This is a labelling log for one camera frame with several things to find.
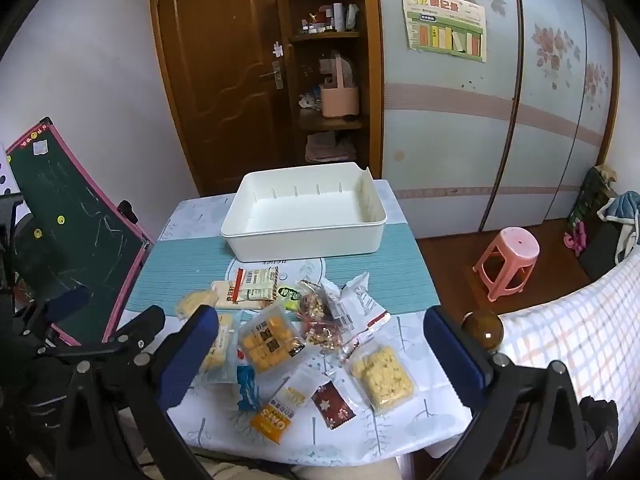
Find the white plastic bin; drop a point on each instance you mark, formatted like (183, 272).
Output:
(300, 230)

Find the brown wooden door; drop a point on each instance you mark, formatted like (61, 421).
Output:
(215, 85)

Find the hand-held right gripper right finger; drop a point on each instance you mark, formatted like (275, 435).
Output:
(457, 355)

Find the pink toy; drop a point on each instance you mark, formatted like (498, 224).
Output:
(575, 240)

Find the beige cracker packet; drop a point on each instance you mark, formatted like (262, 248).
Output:
(220, 292)

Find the wall poster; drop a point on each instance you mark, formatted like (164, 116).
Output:
(445, 20)

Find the brown wooden ball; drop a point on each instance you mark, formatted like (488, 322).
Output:
(482, 330)

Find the plaid bed sheet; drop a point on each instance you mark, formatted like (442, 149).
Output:
(575, 325)

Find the small shelf clutter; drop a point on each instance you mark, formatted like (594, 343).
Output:
(310, 100)

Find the black easel knob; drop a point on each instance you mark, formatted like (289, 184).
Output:
(127, 211)

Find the group of small bottles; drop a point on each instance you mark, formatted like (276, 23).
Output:
(330, 20)

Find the pale yellow snack packet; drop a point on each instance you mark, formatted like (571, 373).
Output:
(192, 302)

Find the teal table runner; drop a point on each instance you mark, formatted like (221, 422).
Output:
(190, 265)

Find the green candy packet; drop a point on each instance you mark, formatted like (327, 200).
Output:
(287, 295)

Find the folded pink cloth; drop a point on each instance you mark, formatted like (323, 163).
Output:
(330, 150)

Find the wooden corner shelf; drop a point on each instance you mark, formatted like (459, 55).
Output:
(370, 85)

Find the orange puffs packet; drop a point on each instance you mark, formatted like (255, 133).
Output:
(270, 340)

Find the white red-edged packet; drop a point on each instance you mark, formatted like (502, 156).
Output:
(257, 282)

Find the green printed box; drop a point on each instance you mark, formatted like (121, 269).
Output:
(590, 195)

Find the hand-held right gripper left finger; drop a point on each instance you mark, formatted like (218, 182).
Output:
(192, 355)

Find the pink plastic stool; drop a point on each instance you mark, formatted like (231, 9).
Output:
(507, 255)

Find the green chalkboard pink frame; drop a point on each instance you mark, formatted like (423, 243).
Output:
(70, 220)

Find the white foil packet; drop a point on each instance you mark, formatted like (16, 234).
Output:
(357, 300)

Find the small blue packet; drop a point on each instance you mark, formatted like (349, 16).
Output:
(246, 390)

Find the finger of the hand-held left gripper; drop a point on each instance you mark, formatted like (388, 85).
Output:
(67, 305)
(135, 330)

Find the clear yellow cookie packet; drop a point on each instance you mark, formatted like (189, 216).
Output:
(382, 377)

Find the white door hook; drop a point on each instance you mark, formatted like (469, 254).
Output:
(277, 50)

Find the blue white towel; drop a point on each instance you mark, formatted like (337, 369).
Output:
(622, 210)

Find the floral sliding wardrobe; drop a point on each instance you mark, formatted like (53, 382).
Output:
(450, 135)

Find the yellow corn snack packet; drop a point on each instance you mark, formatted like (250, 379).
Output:
(222, 355)

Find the white dotted paper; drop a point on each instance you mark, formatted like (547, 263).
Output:
(5, 170)

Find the black box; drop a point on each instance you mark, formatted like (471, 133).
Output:
(602, 250)

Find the dark red small packet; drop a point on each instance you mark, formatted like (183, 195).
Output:
(332, 405)

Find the orange white oat packet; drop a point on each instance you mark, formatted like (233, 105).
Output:
(280, 412)

